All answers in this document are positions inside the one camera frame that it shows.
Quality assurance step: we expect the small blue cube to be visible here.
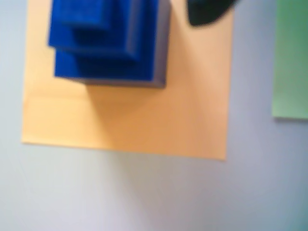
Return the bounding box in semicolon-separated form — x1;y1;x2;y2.
47;0;144;62

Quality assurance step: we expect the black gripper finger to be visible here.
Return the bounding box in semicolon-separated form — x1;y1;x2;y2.
186;0;239;26

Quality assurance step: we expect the tiny blue cube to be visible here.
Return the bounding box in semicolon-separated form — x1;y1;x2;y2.
51;0;113;32

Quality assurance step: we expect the orange paper square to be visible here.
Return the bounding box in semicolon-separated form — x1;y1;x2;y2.
21;0;235;162

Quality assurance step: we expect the green paper square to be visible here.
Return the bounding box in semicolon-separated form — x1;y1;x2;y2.
271;0;308;120

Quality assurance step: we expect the medium blue cube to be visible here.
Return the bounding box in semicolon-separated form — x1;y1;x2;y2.
54;0;171;89

